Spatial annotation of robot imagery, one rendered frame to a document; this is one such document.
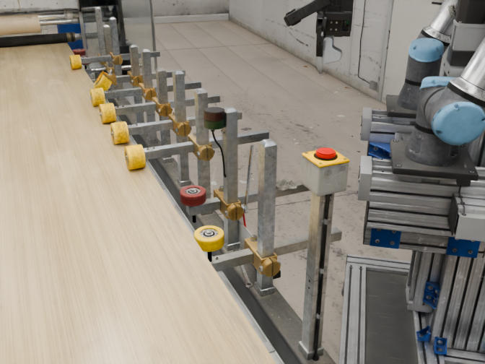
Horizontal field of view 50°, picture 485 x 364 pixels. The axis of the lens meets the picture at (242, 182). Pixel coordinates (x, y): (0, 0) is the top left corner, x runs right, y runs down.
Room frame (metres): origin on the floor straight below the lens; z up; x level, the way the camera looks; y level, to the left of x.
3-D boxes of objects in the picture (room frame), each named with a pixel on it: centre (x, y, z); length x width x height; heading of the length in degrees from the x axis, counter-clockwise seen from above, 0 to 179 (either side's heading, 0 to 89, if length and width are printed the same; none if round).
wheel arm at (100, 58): (3.07, 0.73, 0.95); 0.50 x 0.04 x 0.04; 113
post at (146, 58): (2.34, 0.43, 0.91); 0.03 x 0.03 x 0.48; 23
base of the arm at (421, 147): (1.38, -0.55, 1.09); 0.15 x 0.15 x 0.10
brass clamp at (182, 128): (1.90, 0.24, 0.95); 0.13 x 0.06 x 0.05; 23
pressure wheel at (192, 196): (1.41, 0.15, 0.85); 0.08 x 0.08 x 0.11
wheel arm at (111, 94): (2.38, 0.44, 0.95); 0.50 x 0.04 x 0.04; 113
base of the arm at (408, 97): (1.86, -0.66, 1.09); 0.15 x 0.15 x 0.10
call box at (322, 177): (0.95, -0.17, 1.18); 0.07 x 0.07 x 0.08; 23
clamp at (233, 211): (1.44, 0.05, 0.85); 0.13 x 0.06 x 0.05; 23
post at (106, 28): (3.26, 0.83, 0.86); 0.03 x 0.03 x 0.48; 23
